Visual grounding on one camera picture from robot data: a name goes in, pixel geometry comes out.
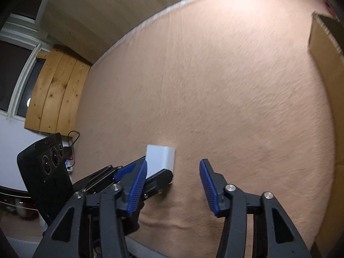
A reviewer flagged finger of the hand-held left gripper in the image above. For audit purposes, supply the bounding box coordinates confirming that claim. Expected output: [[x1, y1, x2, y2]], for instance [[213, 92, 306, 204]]
[[123, 169, 174, 234], [72, 159, 148, 196]]

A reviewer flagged large light wooden board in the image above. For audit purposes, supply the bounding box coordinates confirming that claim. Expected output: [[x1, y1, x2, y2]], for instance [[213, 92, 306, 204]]
[[38, 0, 197, 64]]

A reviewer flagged black cable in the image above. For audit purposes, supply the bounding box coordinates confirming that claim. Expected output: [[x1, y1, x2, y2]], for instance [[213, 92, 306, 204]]
[[66, 131, 81, 167]]

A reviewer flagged white window frame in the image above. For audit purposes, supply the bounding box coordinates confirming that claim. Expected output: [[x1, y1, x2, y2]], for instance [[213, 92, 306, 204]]
[[0, 13, 52, 119]]

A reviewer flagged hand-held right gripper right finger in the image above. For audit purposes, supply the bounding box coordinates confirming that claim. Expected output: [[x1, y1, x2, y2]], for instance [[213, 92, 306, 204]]
[[199, 158, 313, 258]]

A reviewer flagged white wall charger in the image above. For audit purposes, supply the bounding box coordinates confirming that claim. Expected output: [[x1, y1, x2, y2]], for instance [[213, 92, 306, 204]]
[[146, 144, 177, 186]]

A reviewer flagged pine plank panel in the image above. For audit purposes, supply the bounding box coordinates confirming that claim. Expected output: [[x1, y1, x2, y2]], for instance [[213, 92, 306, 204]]
[[24, 48, 92, 135]]

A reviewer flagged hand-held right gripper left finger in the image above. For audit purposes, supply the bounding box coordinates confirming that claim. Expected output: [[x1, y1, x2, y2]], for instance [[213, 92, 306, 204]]
[[32, 160, 148, 258]]

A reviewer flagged cardboard box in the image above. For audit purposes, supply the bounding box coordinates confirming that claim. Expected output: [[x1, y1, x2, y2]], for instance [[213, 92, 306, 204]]
[[307, 10, 344, 258]]

